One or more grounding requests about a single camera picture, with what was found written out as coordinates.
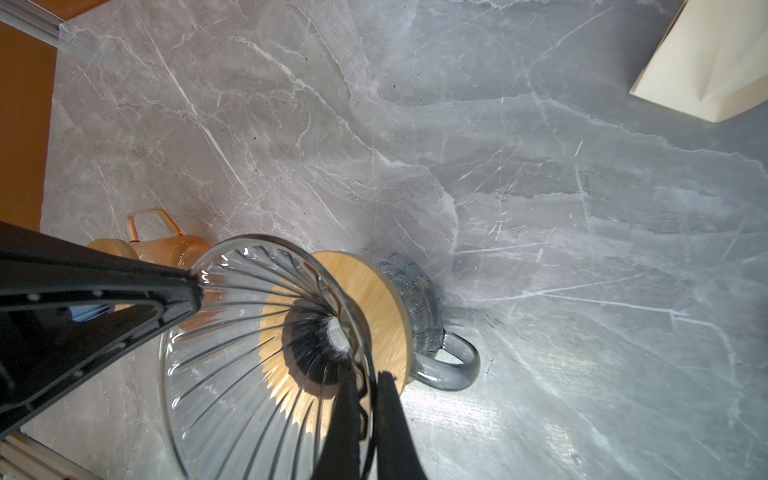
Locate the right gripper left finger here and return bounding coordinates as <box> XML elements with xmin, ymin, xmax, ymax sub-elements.
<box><xmin>311</xmin><ymin>363</ymin><xmax>361</xmax><ymax>480</ymax></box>

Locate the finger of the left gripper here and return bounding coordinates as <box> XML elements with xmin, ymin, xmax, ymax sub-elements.
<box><xmin>1</xmin><ymin>223</ymin><xmax>203</xmax><ymax>436</ymax></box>

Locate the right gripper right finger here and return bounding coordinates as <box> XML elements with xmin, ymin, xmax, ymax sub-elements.
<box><xmin>375</xmin><ymin>371</ymin><xmax>427</xmax><ymax>480</ymax></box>

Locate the grey glass dripper cone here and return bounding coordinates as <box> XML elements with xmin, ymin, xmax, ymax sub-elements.
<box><xmin>160</xmin><ymin>235</ymin><xmax>375</xmax><ymax>479</ymax></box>

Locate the wooden dripper ring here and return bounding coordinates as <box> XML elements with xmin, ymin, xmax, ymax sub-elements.
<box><xmin>257</xmin><ymin>250</ymin><xmax>415</xmax><ymax>445</ymax></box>

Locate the coffee filter box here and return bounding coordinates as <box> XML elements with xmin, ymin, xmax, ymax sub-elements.
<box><xmin>630</xmin><ymin>0</ymin><xmax>767</xmax><ymax>123</ymax></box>

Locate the blue glass dripper cone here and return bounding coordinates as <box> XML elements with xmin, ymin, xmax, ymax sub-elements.
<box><xmin>69</xmin><ymin>304</ymin><xmax>111</xmax><ymax>323</ymax></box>

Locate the grey glass mug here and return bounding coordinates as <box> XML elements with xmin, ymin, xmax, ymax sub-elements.
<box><xmin>372</xmin><ymin>252</ymin><xmax>481</xmax><ymax>391</ymax></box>

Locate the orange glass carafe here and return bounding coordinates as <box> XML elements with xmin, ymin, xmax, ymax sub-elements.
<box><xmin>87</xmin><ymin>207</ymin><xmax>211</xmax><ymax>270</ymax></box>

